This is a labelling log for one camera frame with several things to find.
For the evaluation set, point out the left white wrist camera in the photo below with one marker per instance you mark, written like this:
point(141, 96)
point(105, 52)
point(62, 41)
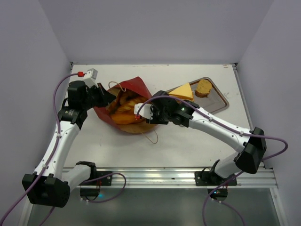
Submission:
point(89, 78)

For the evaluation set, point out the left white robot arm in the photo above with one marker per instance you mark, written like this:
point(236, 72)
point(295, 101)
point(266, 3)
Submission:
point(48, 185)

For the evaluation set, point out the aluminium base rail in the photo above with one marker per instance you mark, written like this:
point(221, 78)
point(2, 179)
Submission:
point(185, 178)

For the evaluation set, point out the orange fake bread loaf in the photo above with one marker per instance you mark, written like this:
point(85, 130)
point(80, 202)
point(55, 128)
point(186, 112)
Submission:
point(125, 118)

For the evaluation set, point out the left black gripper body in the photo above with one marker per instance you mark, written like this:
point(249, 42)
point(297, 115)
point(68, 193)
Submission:
point(93, 98)

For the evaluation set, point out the silver metal tray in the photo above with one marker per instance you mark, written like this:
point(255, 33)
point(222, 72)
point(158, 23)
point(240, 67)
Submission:
point(214, 102)

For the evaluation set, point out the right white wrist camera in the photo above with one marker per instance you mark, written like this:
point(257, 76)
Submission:
point(145, 111)

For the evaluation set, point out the fake brown toast slice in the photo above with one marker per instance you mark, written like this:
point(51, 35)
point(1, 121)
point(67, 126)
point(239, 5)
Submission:
point(203, 88)

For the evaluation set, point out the fake triangle sandwich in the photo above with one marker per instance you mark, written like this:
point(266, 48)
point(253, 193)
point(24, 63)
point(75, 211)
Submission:
point(184, 92)

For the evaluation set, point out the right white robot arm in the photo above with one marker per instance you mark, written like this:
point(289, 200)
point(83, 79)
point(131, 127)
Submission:
point(249, 144)

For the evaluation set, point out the braided fake bread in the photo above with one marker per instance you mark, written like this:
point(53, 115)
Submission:
point(125, 102)

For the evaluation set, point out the red brown paper bag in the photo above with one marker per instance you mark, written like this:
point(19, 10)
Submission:
point(136, 85)

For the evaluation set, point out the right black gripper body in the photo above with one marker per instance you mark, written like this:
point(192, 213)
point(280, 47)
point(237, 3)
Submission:
point(156, 115)

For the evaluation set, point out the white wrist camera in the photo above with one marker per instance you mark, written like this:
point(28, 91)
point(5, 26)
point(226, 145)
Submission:
point(145, 111)
point(89, 78)

